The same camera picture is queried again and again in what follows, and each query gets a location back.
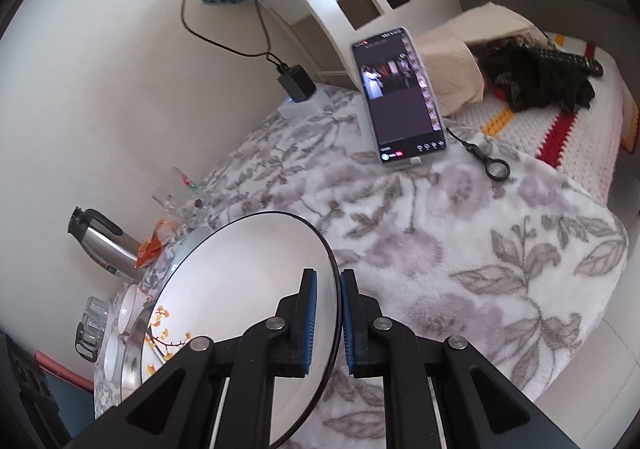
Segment strawberry pattern red-rim bowl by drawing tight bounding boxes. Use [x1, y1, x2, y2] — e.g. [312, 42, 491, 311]
[116, 284, 146, 336]

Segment grey floral tablecloth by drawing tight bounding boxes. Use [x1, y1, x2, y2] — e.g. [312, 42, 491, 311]
[92, 83, 630, 449]

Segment clear glass mug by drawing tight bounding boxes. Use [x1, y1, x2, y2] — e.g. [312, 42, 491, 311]
[152, 166, 208, 228]

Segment stainless steel thermos jug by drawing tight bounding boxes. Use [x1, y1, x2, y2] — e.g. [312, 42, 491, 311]
[67, 206, 145, 283]

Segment white power strip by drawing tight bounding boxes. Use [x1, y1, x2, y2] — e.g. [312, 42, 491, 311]
[278, 86, 332, 119]

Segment small white square bowl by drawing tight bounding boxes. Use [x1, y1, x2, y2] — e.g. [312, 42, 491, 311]
[103, 332, 126, 386]

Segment stainless steel plate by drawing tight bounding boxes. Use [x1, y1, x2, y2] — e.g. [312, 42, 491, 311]
[120, 303, 154, 401]

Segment beige cloth bag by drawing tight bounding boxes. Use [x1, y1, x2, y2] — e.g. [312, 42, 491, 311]
[413, 3, 549, 117]

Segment smartphone on stand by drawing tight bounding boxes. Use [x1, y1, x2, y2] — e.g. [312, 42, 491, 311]
[350, 28, 448, 166]

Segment black lanyard with ring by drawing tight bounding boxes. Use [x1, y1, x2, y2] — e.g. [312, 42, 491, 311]
[446, 127, 511, 182]

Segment white red crochet blanket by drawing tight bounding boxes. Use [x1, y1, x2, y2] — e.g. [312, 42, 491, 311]
[451, 32, 639, 203]

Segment large light blue bowl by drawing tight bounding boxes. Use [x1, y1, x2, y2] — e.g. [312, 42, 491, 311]
[150, 226, 214, 299]

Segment white plate black rim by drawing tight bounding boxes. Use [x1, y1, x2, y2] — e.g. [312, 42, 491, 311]
[142, 212, 342, 448]

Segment black knitted cloth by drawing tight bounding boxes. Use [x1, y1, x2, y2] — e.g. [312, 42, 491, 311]
[472, 38, 604, 113]

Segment small clear glass cups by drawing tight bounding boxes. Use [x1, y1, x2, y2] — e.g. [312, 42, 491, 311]
[81, 296, 108, 331]

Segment orange snack packet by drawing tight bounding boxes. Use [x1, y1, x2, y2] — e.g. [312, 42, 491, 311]
[134, 216, 179, 269]

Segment glass teapot black handle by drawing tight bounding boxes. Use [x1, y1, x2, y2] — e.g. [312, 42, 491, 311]
[74, 322, 104, 362]

